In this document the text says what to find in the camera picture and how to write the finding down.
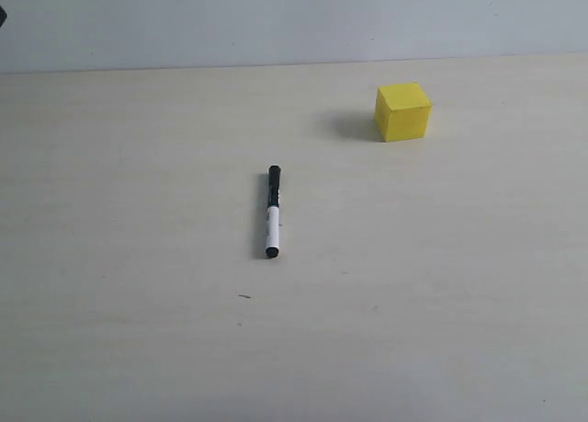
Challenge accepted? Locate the yellow cube block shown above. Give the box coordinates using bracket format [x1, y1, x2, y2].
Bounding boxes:
[374, 82, 433, 143]

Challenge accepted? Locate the black and white marker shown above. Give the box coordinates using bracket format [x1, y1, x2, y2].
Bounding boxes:
[266, 165, 281, 258]

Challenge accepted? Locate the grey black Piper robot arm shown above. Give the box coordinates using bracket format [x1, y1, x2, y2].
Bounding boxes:
[0, 6, 7, 27]

